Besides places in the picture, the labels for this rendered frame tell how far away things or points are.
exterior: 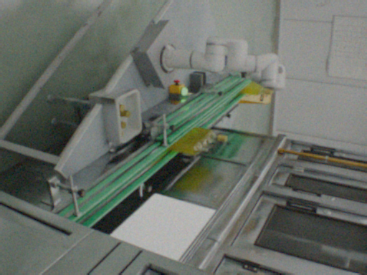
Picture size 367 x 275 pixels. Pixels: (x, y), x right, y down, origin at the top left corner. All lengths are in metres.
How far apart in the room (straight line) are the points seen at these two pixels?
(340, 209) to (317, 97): 6.06
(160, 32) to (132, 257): 1.23
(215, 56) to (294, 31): 5.90
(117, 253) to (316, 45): 6.91
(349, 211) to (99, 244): 1.21
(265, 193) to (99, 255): 1.11
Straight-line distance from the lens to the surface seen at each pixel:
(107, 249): 0.92
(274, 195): 1.83
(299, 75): 7.70
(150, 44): 1.79
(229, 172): 1.92
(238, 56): 1.74
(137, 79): 1.88
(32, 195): 1.94
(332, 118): 7.86
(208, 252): 1.42
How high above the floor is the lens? 1.81
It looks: 27 degrees down
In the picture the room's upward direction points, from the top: 101 degrees clockwise
